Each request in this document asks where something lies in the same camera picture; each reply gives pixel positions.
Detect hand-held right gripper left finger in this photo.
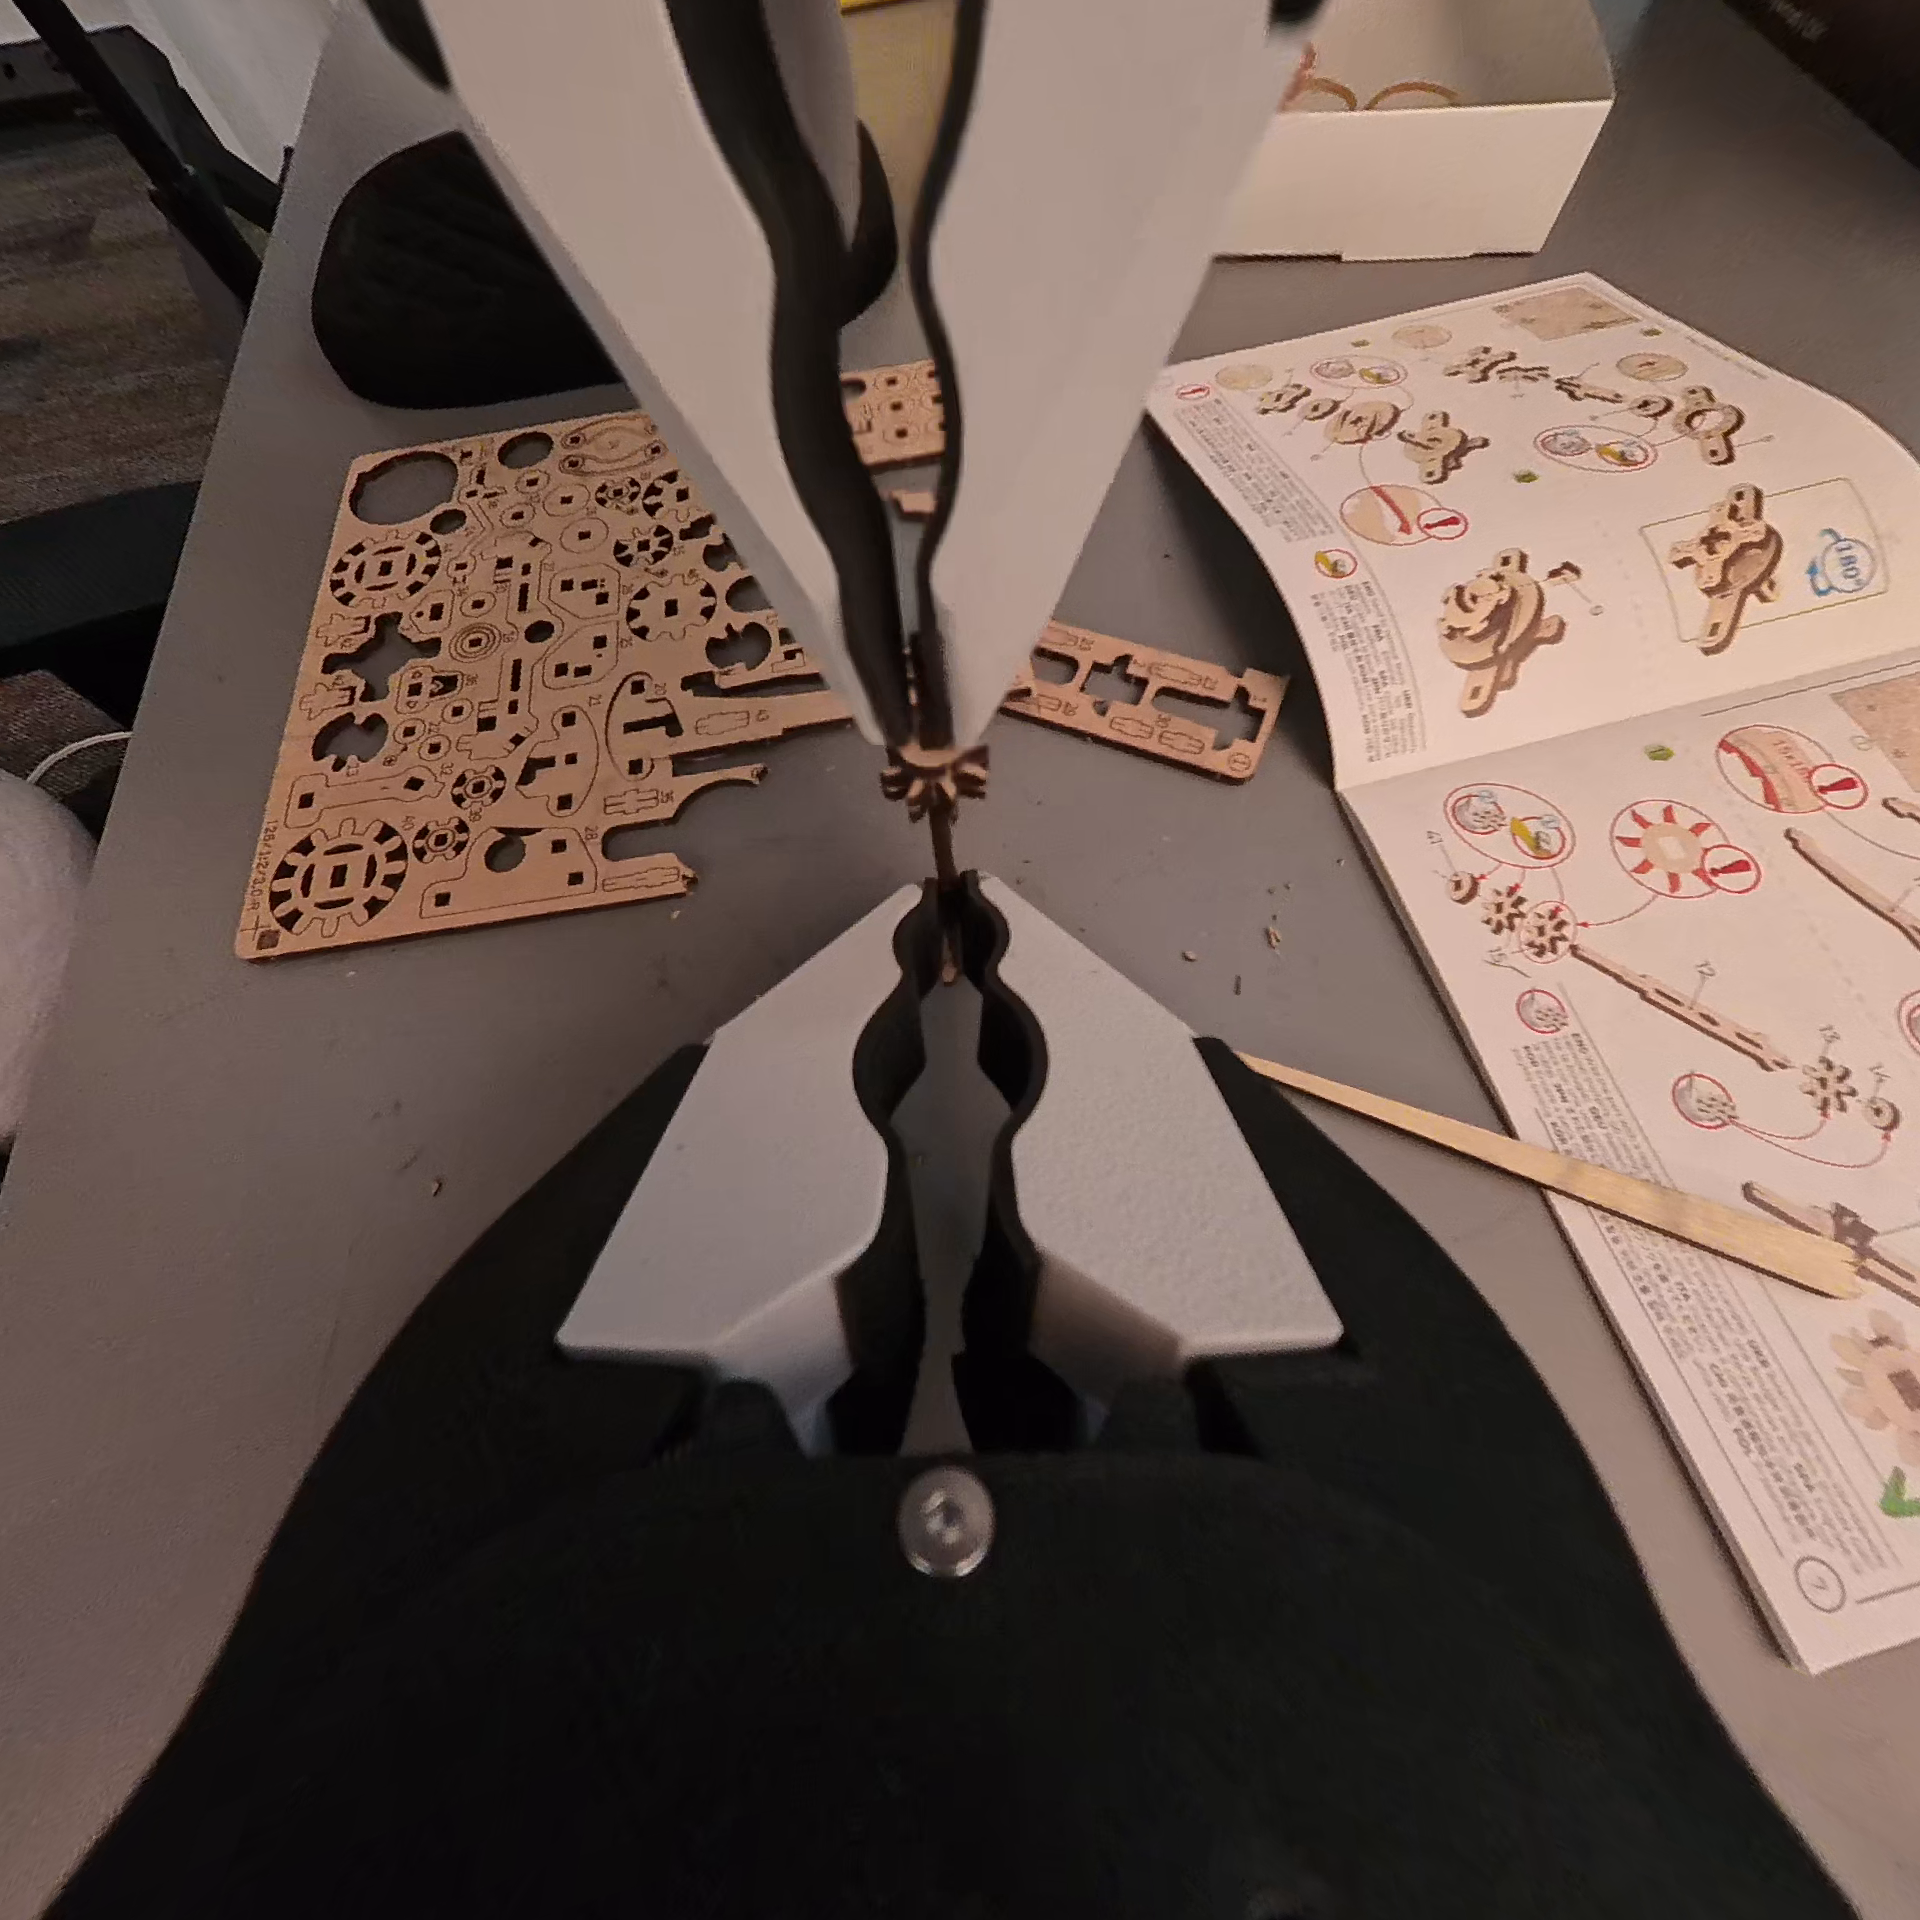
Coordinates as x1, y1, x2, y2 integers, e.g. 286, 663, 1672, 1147
552, 880, 929, 1450

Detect pile of tan rubber bands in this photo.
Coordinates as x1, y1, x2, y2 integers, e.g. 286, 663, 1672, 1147
1276, 47, 1468, 120

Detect small wooden parts strip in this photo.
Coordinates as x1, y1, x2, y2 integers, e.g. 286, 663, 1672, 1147
1003, 623, 1289, 787

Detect white cardboard box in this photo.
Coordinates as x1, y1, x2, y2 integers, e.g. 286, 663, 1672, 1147
1209, 0, 1621, 266

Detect black cardboard box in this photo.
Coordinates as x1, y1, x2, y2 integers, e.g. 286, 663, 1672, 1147
1725, 0, 1920, 166

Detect laser-cut wooden parts sheet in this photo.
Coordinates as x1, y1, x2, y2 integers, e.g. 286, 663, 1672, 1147
234, 357, 966, 963

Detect thin wooden axle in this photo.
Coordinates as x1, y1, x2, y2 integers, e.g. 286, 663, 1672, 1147
910, 633, 972, 996

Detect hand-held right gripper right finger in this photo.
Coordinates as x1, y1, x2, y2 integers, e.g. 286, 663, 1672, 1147
979, 880, 1345, 1450

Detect person's pale trousers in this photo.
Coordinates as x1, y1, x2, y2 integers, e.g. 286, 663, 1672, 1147
0, 773, 106, 1101

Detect pointed wooden stick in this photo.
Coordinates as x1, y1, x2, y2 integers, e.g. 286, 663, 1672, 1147
1237, 1052, 1868, 1303

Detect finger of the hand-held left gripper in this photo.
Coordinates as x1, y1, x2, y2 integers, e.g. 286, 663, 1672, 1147
903, 0, 1310, 750
409, 0, 923, 750

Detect open instruction booklet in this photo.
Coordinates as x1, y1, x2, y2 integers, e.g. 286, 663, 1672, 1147
1143, 270, 1920, 1677

